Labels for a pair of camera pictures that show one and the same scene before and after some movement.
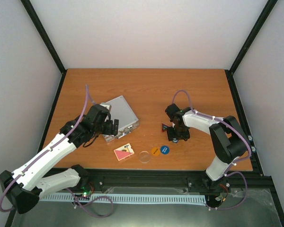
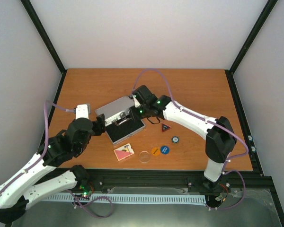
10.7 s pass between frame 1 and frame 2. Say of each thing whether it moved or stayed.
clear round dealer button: stayed
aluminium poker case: moved
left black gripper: moved
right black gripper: moved
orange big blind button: stayed
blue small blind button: stayed
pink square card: stayed
